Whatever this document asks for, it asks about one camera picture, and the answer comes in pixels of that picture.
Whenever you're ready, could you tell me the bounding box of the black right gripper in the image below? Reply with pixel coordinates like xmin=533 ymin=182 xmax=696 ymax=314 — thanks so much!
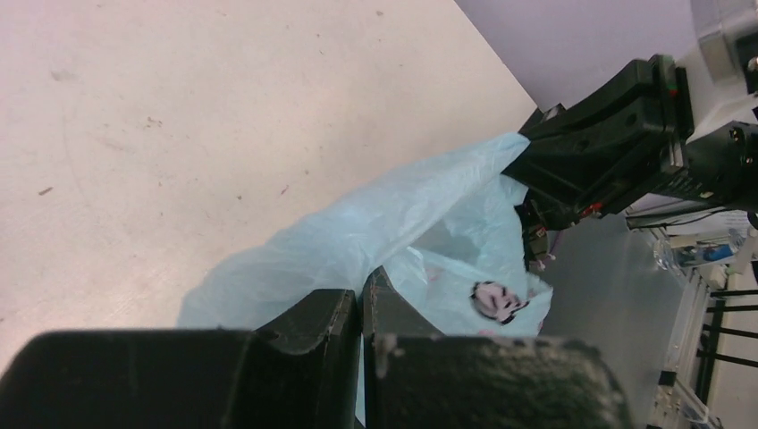
xmin=503 ymin=55 xmax=694 ymax=228

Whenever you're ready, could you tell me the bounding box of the clear plastic water bottle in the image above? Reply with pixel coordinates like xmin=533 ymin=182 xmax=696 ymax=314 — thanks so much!
xmin=653 ymin=229 xmax=747 ymax=270

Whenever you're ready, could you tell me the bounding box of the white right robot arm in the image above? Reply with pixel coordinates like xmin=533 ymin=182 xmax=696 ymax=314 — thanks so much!
xmin=363 ymin=55 xmax=757 ymax=428

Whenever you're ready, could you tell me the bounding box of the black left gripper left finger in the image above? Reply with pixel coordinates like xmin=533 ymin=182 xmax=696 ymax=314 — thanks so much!
xmin=1 ymin=290 xmax=360 ymax=428

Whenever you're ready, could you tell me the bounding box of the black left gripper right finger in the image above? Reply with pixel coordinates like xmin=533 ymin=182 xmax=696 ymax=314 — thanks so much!
xmin=362 ymin=268 xmax=631 ymax=428

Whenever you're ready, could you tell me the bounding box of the light blue plastic bag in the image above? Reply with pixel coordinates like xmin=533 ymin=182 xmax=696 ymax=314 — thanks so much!
xmin=177 ymin=133 xmax=552 ymax=338

